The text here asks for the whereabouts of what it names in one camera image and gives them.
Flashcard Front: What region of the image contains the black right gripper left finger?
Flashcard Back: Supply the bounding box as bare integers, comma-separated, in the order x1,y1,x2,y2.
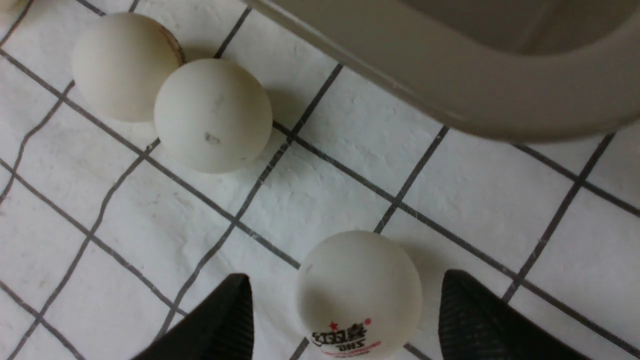
134,273,255,360

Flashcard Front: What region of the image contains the white black-grid tablecloth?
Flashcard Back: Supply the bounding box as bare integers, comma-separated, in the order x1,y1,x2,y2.
1,0,639,360

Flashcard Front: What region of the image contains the white ball red black logo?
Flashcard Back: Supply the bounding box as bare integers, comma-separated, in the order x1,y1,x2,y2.
295,230,423,360

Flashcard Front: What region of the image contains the olive green plastic bin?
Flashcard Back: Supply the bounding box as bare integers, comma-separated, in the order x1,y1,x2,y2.
247,0,640,143

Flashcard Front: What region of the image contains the plain white ball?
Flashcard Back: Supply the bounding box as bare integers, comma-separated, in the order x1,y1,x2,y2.
153,58,274,174
71,13,185,123

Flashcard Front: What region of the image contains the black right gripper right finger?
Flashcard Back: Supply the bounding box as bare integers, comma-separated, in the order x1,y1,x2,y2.
438,269,588,360

